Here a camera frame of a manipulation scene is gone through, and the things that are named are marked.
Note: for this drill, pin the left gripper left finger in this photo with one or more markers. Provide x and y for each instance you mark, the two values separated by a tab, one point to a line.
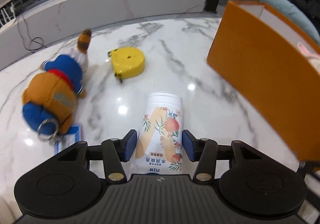
115	152

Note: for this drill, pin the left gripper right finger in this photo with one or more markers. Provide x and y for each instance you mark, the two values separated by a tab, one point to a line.
204	152

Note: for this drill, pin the white peach print bottle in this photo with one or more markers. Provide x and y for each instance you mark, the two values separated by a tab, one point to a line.
159	144

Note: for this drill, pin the blue orange plush toy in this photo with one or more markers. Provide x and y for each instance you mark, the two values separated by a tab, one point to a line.
50	98

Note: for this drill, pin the blue white card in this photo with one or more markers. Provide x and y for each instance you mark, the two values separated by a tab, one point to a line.
73	135

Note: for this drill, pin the yellow round tape measure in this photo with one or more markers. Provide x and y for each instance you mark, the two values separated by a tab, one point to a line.
127	62

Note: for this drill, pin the orange storage box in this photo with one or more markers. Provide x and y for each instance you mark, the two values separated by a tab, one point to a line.
255	50

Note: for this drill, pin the white marble tv console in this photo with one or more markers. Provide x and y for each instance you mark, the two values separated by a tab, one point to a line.
55	20

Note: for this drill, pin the light blue cushion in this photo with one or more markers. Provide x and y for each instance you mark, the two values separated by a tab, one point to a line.
292	12

